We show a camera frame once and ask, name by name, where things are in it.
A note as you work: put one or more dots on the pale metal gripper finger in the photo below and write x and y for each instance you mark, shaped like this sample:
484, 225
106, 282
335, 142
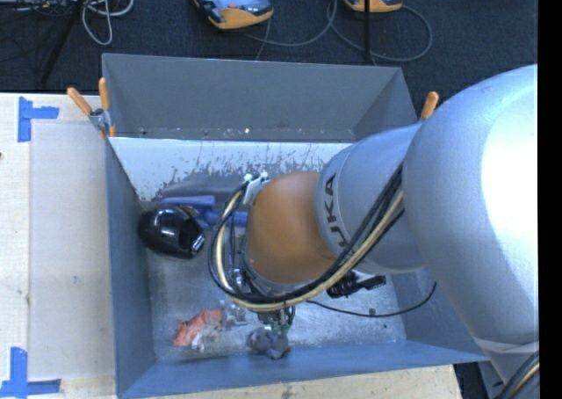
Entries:
241, 315
227, 312

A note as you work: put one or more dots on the grey toy animal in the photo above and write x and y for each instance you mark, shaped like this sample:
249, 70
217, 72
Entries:
268, 343

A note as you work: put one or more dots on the blue plastic toy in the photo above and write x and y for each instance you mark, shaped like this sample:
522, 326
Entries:
201, 203

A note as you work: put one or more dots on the grey metal bin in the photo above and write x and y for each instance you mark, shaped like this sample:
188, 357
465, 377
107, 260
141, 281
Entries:
246, 98

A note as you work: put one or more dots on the black cylinder on white bracket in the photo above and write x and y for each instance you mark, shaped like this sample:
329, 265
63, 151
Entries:
356, 285

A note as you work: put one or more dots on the orange toy animal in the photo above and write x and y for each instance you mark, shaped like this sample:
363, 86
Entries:
198, 325

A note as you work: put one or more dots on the black glossy rounded object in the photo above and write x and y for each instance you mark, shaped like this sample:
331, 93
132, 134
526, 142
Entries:
167, 230

